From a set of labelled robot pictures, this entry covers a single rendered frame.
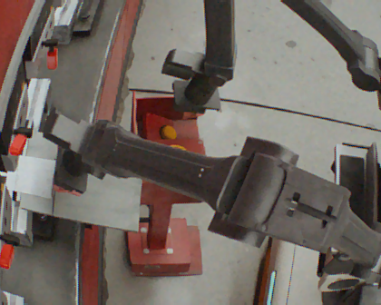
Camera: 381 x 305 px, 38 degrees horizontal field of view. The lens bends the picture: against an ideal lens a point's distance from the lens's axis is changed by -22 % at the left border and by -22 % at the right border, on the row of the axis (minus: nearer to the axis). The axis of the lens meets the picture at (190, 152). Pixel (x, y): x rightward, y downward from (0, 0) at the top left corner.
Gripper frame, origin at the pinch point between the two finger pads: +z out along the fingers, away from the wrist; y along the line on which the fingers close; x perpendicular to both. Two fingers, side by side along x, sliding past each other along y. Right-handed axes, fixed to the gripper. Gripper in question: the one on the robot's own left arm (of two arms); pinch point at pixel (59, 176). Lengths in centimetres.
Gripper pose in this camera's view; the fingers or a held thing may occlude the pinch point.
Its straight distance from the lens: 123.7
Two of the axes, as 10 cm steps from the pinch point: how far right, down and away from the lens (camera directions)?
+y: -0.9, 8.8, -4.7
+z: -5.5, 3.5, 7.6
